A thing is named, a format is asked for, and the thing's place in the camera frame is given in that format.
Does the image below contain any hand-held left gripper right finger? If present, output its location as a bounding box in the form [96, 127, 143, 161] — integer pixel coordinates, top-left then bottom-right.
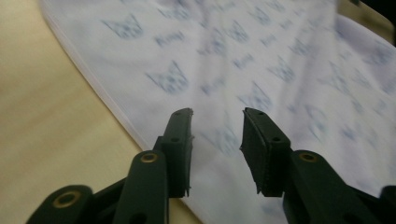
[239, 106, 294, 198]

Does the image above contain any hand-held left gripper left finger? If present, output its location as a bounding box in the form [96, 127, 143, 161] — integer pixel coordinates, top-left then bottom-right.
[153, 107, 194, 199]

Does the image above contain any white towel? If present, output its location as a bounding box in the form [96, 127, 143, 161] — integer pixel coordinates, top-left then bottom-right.
[39, 0, 396, 224]

